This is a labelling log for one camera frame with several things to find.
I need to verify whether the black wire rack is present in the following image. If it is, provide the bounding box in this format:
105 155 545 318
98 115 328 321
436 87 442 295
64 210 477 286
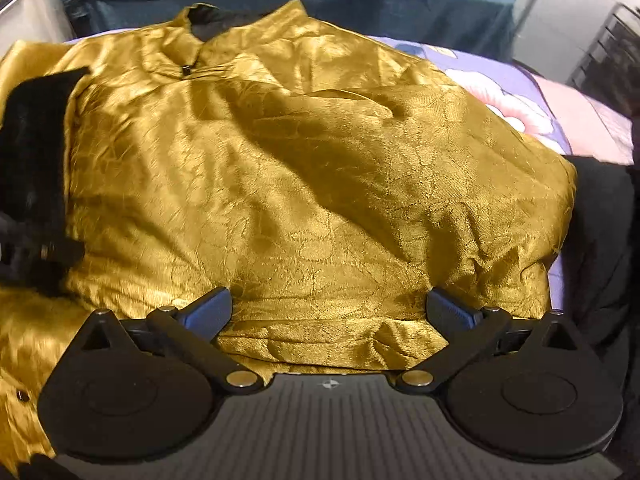
568 3 640 118

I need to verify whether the black quilted jacket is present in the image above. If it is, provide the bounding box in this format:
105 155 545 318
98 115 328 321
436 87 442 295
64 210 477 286
561 156 639 465

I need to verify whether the blue covered bed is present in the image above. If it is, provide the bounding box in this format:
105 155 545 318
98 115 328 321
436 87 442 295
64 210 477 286
52 0 518 64

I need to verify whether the gold satin jacket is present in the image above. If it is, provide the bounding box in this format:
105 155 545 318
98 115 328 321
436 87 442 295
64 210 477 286
1 1 576 468

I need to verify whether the white machine with screen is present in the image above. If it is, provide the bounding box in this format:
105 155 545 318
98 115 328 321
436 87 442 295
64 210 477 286
0 0 73 55

